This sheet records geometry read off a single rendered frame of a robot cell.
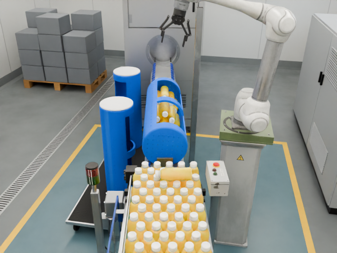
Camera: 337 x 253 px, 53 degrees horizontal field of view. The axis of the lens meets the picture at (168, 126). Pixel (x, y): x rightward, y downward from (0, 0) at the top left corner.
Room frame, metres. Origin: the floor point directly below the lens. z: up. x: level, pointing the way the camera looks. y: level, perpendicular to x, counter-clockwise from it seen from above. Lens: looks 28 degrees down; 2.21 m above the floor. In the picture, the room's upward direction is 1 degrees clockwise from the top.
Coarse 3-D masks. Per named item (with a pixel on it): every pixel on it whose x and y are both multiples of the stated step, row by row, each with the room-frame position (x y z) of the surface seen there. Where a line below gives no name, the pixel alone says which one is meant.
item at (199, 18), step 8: (200, 8) 3.23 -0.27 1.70; (200, 16) 3.23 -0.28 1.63; (200, 24) 3.23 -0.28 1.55; (200, 32) 3.23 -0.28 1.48; (200, 40) 3.23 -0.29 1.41; (200, 48) 3.23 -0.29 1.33; (200, 56) 3.23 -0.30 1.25; (192, 96) 3.24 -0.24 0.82; (192, 104) 3.23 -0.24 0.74; (192, 112) 3.23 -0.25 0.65; (192, 120) 3.23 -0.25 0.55; (192, 128) 3.23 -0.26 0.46; (192, 136) 3.23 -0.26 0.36; (192, 144) 3.23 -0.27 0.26; (192, 152) 3.23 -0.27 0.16; (192, 160) 3.23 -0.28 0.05
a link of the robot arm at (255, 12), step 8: (192, 0) 1.92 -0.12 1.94; (200, 0) 1.96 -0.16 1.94; (208, 0) 1.97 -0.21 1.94; (216, 0) 1.99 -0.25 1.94; (224, 0) 2.02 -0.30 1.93; (232, 0) 2.07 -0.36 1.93; (240, 0) 2.13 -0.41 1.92; (232, 8) 2.10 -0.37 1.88; (240, 8) 2.12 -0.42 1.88; (248, 8) 2.12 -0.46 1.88; (256, 8) 2.12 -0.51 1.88; (256, 16) 2.12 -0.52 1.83
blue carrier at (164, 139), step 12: (156, 84) 2.54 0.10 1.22; (168, 84) 2.67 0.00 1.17; (156, 96) 2.30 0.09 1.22; (180, 96) 2.57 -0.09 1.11; (156, 108) 2.10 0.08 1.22; (180, 108) 2.22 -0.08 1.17; (144, 120) 2.09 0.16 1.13; (156, 120) 1.93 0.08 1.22; (180, 120) 2.29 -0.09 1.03; (144, 132) 1.89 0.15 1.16; (156, 132) 1.81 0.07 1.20; (168, 132) 1.81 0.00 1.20; (180, 132) 1.82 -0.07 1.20; (144, 144) 1.81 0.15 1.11; (156, 144) 1.81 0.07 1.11; (168, 144) 1.81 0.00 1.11; (180, 144) 1.81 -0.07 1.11; (156, 156) 1.81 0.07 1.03; (168, 156) 1.81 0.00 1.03; (180, 156) 1.81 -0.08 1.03
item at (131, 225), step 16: (160, 208) 1.31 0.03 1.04; (176, 208) 1.31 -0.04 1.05; (192, 208) 1.31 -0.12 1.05; (128, 224) 1.19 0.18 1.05; (160, 224) 1.19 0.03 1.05; (176, 224) 1.19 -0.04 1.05; (192, 224) 1.19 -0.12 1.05; (128, 240) 1.07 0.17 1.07; (144, 240) 1.07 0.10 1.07; (160, 240) 1.08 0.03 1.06; (176, 240) 1.08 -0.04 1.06; (192, 240) 1.08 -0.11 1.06; (208, 240) 1.14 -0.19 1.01
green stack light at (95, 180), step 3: (87, 177) 1.34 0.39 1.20; (90, 177) 1.34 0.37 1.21; (93, 177) 1.34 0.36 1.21; (96, 177) 1.34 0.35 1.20; (99, 177) 1.37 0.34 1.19; (87, 180) 1.35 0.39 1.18; (90, 180) 1.34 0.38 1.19; (93, 180) 1.34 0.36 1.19; (96, 180) 1.34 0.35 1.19; (99, 180) 1.36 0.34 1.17; (87, 183) 1.35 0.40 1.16; (90, 183) 1.34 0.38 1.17; (93, 183) 1.34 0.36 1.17; (96, 183) 1.34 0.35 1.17
